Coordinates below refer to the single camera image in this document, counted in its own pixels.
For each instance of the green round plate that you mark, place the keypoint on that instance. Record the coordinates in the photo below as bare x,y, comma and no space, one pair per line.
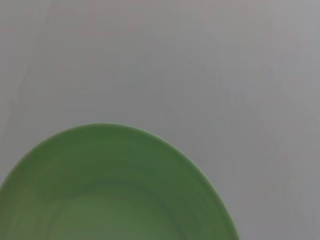
112,190

